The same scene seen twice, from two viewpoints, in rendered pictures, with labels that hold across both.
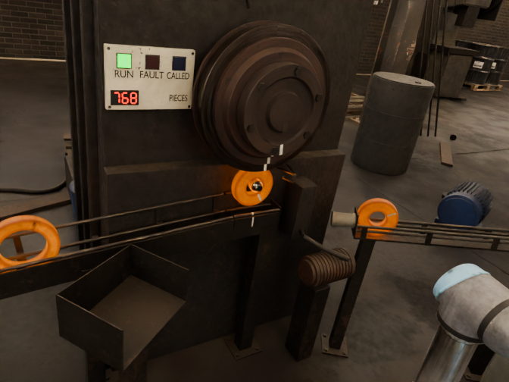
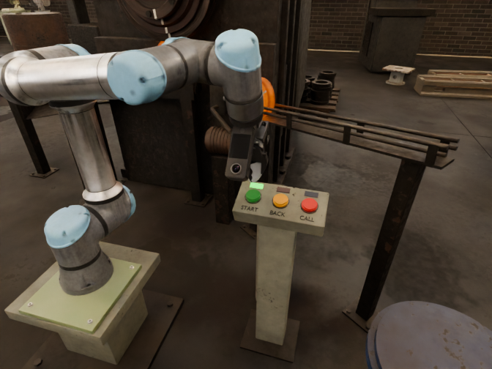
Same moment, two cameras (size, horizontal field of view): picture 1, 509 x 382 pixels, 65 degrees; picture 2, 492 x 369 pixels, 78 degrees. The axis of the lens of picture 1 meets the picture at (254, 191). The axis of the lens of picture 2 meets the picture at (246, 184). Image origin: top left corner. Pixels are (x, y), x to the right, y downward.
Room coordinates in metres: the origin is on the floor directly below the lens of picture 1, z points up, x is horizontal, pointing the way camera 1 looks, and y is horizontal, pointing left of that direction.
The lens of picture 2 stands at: (0.54, -1.40, 1.07)
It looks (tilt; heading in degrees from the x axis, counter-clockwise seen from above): 32 degrees down; 50
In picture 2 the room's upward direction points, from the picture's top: straight up
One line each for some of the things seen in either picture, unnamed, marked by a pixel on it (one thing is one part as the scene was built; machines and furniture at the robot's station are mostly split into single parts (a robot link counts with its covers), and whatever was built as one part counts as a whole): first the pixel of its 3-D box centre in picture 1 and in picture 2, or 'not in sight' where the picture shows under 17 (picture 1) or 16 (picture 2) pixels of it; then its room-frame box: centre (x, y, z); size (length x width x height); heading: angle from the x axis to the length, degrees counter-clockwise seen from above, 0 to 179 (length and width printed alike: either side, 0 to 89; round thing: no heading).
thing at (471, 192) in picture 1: (466, 205); not in sight; (2.86, -1.65, 0.17); 0.57 x 0.31 x 0.34; 143
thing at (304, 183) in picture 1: (297, 207); (220, 87); (1.42, -0.18, 0.68); 0.11 x 0.08 x 0.24; 33
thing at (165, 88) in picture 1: (151, 79); not in sight; (1.19, 0.35, 1.15); 0.26 x 0.02 x 0.18; 123
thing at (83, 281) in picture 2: not in sight; (83, 264); (0.59, -0.58, 0.37); 0.15 x 0.15 x 0.10
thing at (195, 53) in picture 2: not in sight; (187, 62); (0.85, -0.87, 0.96); 0.11 x 0.11 x 0.08; 25
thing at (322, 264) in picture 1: (316, 304); (230, 178); (1.35, -0.34, 0.27); 0.22 x 0.13 x 0.53; 123
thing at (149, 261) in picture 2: not in sight; (91, 282); (0.59, -0.58, 0.28); 0.32 x 0.32 x 0.04; 34
